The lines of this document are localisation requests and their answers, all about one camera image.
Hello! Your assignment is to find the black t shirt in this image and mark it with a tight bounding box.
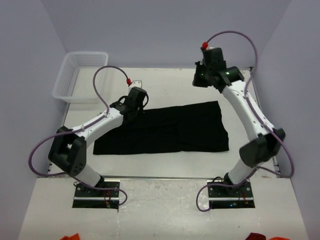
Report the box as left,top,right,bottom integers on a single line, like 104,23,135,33
93,101,229,155

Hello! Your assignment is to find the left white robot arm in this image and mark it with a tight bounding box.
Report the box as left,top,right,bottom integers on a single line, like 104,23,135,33
48,86,149,197

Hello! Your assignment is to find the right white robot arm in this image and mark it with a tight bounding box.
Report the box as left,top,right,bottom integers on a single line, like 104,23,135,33
192,43,286,197

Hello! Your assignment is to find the white plastic basket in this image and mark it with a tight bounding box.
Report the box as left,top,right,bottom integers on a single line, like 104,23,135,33
52,51,109,104

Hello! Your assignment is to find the orange cloth bottom left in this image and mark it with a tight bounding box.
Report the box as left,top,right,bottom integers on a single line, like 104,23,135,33
60,233,80,240

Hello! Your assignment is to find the orange cloth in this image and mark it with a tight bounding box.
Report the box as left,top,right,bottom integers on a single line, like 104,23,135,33
269,236,291,240
60,233,80,240

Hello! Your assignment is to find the dark red cloth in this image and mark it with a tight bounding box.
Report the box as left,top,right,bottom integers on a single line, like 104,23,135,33
245,232,267,240

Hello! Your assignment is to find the orange cloth bottom right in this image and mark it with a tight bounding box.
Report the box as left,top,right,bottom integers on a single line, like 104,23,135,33
269,236,291,240

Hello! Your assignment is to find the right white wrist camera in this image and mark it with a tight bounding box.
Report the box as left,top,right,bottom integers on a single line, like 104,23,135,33
205,46,215,51

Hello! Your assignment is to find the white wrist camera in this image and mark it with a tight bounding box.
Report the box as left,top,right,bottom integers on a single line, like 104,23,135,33
130,80,142,88
205,46,215,51

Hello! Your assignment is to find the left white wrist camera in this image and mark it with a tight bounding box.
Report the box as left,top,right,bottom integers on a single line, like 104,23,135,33
130,80,142,88

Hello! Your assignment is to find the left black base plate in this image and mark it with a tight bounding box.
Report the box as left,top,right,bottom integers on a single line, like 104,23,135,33
72,182,120,210

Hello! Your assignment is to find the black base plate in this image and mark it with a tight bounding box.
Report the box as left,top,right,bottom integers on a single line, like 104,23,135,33
72,182,120,210
207,181,256,210

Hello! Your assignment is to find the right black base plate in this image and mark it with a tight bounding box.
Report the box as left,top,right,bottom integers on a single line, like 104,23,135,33
207,181,256,210

